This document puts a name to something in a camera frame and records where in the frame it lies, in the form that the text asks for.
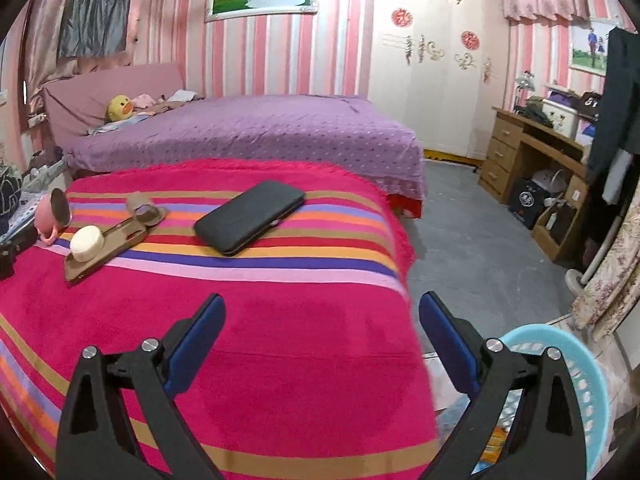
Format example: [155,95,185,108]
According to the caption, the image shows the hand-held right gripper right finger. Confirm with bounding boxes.
[417,290,587,480]

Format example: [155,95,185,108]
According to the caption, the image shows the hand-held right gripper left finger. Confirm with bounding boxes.
[55,292,227,480]

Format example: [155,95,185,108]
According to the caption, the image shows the orange snack packet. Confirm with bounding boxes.
[480,425,506,463]

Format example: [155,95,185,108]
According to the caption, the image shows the light blue plastic basket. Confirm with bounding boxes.
[470,324,612,480]

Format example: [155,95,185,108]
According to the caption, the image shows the pink cup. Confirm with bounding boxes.
[34,187,74,247]

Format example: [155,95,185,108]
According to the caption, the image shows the red striped blanket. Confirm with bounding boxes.
[0,158,441,480]

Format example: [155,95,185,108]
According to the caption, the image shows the black patterned bag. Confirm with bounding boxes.
[0,165,23,221]

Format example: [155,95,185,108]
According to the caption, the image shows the white soap bar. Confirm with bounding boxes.
[69,225,105,263]

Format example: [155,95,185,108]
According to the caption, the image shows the brown tray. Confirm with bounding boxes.
[63,217,151,286]

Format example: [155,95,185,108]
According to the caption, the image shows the black wallet case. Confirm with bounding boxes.
[193,180,307,257]

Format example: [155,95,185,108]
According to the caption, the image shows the white pipe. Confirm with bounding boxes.
[565,210,623,293]

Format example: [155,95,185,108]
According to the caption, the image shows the floral curtain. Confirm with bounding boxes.
[570,200,640,343]

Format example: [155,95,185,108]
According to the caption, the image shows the pink covered headboard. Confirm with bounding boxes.
[40,62,186,151]

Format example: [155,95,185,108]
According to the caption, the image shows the yellow duck plush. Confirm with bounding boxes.
[106,94,135,122]

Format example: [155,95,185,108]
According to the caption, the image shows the wooden desk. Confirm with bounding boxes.
[477,106,591,261]

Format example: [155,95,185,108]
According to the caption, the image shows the pile of clothes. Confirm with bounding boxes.
[132,89,206,111]

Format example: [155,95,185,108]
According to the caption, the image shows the pink satin curtain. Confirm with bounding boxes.
[22,0,136,106]

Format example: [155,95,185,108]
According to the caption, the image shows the purple dotted bedspread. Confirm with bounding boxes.
[62,94,428,218]

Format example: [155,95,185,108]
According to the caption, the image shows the white box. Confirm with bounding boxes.
[542,97,581,138]

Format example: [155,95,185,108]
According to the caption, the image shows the white wardrobe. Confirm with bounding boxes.
[367,0,511,166]

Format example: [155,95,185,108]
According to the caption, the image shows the grey hanging cloth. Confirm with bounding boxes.
[57,0,138,58]

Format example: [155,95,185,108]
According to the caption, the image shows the dark hanging garment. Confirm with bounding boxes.
[585,27,640,206]

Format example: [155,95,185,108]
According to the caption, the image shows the framed wall photo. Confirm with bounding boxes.
[569,17,623,76]

